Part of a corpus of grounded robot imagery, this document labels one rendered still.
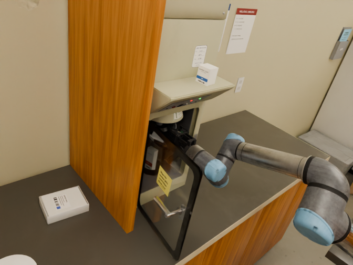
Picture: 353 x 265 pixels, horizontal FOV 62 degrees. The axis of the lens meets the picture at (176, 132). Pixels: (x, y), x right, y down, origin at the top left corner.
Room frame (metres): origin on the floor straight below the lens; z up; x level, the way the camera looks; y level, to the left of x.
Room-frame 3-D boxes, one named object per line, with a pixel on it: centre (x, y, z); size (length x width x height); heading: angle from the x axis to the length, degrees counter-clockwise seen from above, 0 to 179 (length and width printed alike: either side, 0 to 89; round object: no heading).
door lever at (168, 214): (0.69, -0.02, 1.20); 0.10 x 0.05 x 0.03; 40
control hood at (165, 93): (0.97, -0.03, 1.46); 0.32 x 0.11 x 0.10; 138
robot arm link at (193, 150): (0.94, -0.08, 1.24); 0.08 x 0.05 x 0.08; 137
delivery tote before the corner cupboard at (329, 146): (3.06, -1.76, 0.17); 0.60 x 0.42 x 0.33; 46
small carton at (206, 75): (1.01, -0.06, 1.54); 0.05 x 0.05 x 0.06; 54
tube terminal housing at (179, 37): (1.09, 0.11, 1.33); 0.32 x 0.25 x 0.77; 138
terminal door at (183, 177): (0.77, 0.01, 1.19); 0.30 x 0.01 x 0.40; 40
